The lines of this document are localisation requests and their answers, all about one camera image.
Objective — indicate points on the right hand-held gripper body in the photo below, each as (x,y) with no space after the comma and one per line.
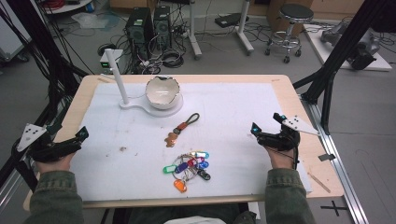
(280,141)

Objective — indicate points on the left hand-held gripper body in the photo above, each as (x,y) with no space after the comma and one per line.
(49,151)

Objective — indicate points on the white stand with post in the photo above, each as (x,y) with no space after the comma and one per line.
(120,81)

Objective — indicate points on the person's left hand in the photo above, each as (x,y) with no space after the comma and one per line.
(54,165)

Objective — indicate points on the person's right hand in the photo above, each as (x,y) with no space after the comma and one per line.
(280,160)

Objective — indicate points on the white foam mat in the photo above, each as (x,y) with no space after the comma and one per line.
(224,161)

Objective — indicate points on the small grey clip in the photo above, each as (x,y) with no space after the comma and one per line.
(327,157)

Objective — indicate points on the thin wooden stick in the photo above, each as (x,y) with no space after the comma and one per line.
(319,182)

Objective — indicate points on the white box with green light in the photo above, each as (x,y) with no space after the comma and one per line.
(107,63)

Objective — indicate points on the white platform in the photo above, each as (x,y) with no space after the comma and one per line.
(320,51)

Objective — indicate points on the white eggshell-shaped bowl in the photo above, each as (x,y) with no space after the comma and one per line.
(162,93)

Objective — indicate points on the white desk leg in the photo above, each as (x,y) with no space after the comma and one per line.
(193,34)
(244,31)

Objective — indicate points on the round black stool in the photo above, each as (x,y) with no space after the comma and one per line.
(292,18)

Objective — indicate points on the wooden cabinet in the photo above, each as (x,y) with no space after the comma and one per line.
(280,12)

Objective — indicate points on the flat black box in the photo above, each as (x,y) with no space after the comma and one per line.
(230,20)

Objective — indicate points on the white cloth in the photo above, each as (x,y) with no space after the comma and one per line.
(194,220)

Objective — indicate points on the grey machine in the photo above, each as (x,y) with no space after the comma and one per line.
(364,46)

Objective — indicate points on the clear plastic sheet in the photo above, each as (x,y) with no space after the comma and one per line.
(93,20)

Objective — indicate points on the person's legs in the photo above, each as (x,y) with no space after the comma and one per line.
(174,213)

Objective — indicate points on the large black computer tower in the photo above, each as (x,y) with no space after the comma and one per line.
(138,28)

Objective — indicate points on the round white table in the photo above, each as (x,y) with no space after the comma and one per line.
(67,6)

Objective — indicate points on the small black computer tower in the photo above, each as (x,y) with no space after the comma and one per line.
(162,26)

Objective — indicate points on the aluminium rail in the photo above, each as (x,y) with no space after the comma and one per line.
(339,168)

